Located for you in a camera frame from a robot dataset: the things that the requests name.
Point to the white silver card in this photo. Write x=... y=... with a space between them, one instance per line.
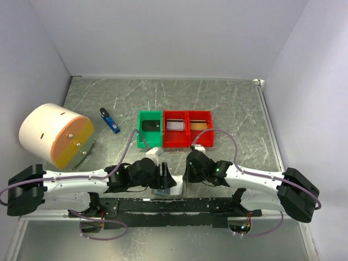
x=175 y=124

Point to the white drum with orange lid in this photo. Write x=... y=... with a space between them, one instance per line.
x=57 y=135

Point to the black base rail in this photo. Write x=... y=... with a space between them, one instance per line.
x=162 y=212

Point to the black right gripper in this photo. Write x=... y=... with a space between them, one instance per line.
x=188 y=176

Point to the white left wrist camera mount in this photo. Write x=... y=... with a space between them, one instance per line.
x=154 y=154

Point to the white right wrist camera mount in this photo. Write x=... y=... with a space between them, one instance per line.
x=198 y=147

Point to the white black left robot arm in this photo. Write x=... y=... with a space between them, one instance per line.
x=35 y=188

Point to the red plastic bin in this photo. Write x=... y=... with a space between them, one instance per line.
x=206 y=139
x=175 y=139

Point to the blue stapler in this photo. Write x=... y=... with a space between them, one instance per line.
x=109 y=121

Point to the red right plastic bin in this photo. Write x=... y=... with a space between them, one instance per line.
x=206 y=139

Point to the green plastic bin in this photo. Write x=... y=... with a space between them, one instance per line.
x=153 y=139

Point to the red middle plastic bin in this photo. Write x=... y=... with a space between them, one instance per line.
x=175 y=139

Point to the grey card holder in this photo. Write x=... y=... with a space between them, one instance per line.
x=177 y=190

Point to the black VIP card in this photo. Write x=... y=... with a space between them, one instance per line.
x=151 y=125

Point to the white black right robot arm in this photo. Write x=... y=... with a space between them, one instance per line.
x=288 y=191

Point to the gold card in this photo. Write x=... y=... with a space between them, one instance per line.
x=198 y=125

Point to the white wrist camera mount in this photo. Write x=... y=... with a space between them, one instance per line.
x=198 y=147
x=154 y=154

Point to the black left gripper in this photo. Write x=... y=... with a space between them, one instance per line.
x=167 y=181

